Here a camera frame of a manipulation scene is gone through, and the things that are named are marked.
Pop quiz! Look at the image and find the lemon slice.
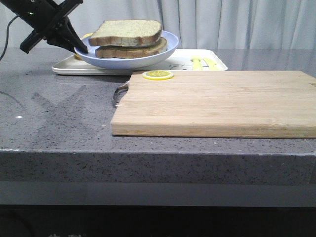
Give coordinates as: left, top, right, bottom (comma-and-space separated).
142, 70, 174, 80

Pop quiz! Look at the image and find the bread slice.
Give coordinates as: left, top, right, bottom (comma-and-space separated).
88, 19, 162, 47
95, 37, 167, 59

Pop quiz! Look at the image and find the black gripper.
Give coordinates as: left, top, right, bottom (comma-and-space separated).
4, 0, 88, 53

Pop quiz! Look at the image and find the yellow plastic fork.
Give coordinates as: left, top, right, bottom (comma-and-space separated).
191, 55, 203, 71

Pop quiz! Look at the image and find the black cable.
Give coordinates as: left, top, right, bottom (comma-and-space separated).
0, 15, 20, 61

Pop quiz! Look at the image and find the white curtain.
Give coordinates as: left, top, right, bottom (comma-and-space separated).
0, 0, 316, 51

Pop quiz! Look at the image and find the light blue plate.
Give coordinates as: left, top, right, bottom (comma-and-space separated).
74, 31, 179, 70

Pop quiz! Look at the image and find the front yellow lemon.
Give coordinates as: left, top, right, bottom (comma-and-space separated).
74, 53, 81, 60

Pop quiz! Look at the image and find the yellow plastic knife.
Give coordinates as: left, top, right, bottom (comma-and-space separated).
203, 57, 219, 71

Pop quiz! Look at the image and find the white tray with bear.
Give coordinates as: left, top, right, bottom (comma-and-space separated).
52, 49, 228, 76

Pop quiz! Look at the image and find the wooden cutting board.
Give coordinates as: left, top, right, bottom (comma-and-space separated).
111, 71, 316, 138

